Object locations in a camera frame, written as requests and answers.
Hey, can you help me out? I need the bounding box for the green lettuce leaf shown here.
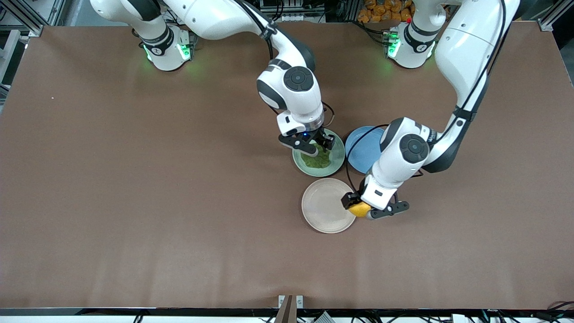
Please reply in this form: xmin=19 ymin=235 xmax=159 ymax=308
xmin=301 ymin=143 xmax=332 ymax=169

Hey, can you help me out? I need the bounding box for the light green plate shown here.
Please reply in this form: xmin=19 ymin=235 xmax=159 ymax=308
xmin=292 ymin=128 xmax=346 ymax=177

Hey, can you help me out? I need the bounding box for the beige plate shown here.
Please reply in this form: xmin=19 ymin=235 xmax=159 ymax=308
xmin=301 ymin=178 xmax=357 ymax=234

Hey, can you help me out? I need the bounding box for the blue plate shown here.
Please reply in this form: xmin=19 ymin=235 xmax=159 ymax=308
xmin=345 ymin=126 xmax=387 ymax=175

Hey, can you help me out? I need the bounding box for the bag of orange fruit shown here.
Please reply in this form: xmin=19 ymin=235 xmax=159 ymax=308
xmin=357 ymin=0 xmax=413 ymax=23

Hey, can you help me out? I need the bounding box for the metal camera post bracket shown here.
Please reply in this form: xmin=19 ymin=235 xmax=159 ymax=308
xmin=274 ymin=295 xmax=304 ymax=323

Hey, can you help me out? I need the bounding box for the aluminium frame profile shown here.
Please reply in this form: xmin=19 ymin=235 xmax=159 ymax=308
xmin=537 ymin=0 xmax=574 ymax=32
xmin=0 ymin=0 xmax=68 ymax=37

